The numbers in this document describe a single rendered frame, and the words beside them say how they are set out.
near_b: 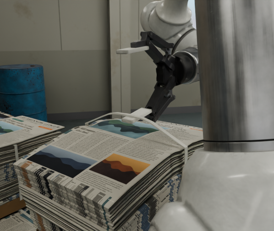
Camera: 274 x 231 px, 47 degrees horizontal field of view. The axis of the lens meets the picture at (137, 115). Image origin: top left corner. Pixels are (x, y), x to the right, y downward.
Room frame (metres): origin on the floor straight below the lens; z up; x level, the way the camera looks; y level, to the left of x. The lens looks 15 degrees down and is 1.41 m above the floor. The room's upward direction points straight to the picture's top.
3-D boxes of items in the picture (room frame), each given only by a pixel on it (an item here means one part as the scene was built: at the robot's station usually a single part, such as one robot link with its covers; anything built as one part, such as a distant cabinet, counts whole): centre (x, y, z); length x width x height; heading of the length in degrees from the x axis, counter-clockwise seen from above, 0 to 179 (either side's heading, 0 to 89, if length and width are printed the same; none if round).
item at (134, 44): (0.68, -0.01, 1.39); 0.05 x 0.01 x 0.03; 139
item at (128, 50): (0.66, 0.01, 1.37); 0.07 x 0.03 x 0.01; 139
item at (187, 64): (0.76, -0.08, 1.31); 0.09 x 0.07 x 0.08; 139
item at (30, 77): (4.29, 1.60, 0.47); 0.64 x 0.62 x 0.94; 102
